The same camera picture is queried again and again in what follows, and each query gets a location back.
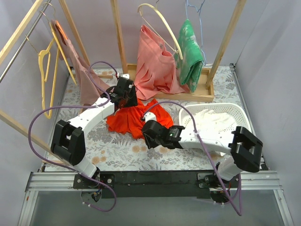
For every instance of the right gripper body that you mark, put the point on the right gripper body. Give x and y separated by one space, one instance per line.
148 138

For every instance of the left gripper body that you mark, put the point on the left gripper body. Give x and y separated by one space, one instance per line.
131 98

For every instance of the orange t-shirt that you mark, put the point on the orange t-shirt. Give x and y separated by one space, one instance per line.
128 120

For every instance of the yellow plastic hanger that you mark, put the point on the yellow plastic hanger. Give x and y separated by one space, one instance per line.
45 73

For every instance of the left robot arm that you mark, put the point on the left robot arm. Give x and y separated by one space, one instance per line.
69 136

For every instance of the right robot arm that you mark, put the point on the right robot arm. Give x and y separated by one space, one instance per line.
242 146

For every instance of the cream wooden hanger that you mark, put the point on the cream wooden hanger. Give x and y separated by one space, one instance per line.
161 27

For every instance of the yellow hanger under pink garment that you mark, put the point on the yellow hanger under pink garment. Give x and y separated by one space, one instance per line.
58 35

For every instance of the dusty pink hanging garment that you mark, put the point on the dusty pink hanging garment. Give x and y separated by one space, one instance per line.
86 77

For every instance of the salmon pink pleated garment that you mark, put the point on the salmon pink pleated garment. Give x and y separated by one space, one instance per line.
156 71

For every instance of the black base bar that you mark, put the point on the black base bar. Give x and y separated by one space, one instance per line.
201 184

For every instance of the white cloth in basket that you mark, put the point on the white cloth in basket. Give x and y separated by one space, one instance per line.
214 129

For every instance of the wooden rack with tray base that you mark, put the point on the wooden rack with tray base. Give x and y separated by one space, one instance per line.
177 75

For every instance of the white plastic laundry basket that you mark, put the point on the white plastic laundry basket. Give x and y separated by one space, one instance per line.
187 114

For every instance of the green white hanging cloth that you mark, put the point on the green white hanging cloth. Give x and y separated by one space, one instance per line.
190 65

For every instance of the metal hanging rod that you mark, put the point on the metal hanging rod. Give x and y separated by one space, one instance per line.
18 39

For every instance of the wooden side clothes rack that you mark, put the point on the wooden side clothes rack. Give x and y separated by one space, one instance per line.
32 138

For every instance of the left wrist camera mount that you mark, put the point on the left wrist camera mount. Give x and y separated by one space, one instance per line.
126 75

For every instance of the blue wire hanger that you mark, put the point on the blue wire hanger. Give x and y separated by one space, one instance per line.
198 11

